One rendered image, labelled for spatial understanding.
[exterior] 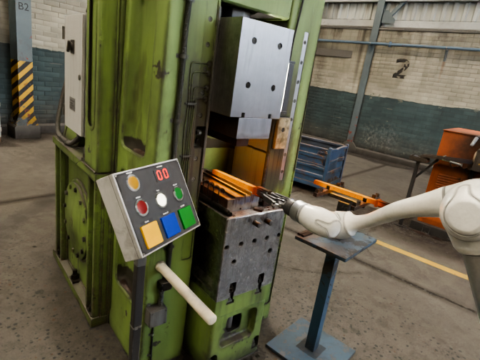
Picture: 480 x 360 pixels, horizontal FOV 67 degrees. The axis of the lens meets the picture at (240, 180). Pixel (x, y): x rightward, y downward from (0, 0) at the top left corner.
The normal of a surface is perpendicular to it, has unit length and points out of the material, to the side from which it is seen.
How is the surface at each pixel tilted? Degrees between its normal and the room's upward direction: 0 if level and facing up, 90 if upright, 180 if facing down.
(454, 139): 90
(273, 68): 90
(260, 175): 90
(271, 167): 90
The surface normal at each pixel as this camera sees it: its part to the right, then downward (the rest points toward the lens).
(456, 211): -0.66, 0.04
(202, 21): 0.62, 0.31
